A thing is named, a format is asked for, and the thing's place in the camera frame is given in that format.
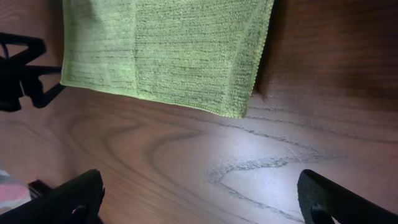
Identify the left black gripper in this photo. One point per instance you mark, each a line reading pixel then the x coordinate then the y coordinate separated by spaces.
pixel 15 77

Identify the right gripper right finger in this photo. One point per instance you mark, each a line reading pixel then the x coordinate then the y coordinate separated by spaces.
pixel 323 201

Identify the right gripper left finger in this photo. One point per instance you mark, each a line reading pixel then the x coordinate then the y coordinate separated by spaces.
pixel 75 201

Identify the green cloth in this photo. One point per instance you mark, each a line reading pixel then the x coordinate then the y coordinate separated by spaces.
pixel 197 54

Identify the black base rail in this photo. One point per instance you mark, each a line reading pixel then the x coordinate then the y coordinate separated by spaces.
pixel 38 188

